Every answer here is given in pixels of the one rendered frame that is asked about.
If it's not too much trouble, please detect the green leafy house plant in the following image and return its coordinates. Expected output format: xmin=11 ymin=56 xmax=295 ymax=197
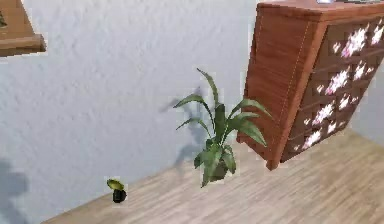
xmin=172 ymin=67 xmax=273 ymax=189

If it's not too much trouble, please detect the small yellow-green potted plant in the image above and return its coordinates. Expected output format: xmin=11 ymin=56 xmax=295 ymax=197
xmin=106 ymin=178 xmax=128 ymax=204

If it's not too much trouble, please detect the brown wooden chest of drawers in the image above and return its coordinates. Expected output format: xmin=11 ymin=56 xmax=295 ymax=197
xmin=236 ymin=0 xmax=384 ymax=172

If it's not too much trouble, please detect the grey flat object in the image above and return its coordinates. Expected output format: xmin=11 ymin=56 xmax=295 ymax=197
xmin=316 ymin=0 xmax=382 ymax=5

